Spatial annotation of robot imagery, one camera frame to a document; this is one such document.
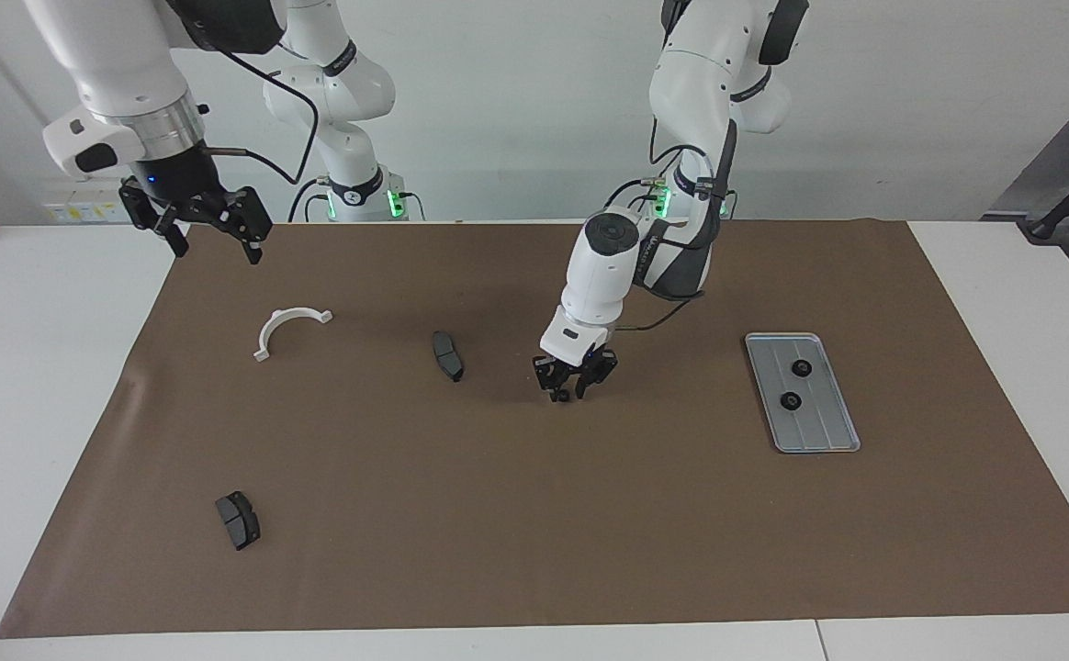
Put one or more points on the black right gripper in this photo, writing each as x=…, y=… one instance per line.
x=176, y=179

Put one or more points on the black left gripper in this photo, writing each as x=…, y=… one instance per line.
x=585, y=360

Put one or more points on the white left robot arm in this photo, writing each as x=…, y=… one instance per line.
x=594, y=275

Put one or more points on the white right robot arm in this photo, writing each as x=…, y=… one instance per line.
x=121, y=55

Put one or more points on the silver metal tray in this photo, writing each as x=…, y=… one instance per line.
x=819, y=422

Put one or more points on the dark grey brake pad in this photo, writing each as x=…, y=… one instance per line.
x=239, y=521
x=447, y=356

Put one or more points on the brown table mat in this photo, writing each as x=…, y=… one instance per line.
x=534, y=514

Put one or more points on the white yellow wall box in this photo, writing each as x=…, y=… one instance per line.
x=75, y=211

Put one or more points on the white curved plastic bracket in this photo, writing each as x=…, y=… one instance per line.
x=270, y=329

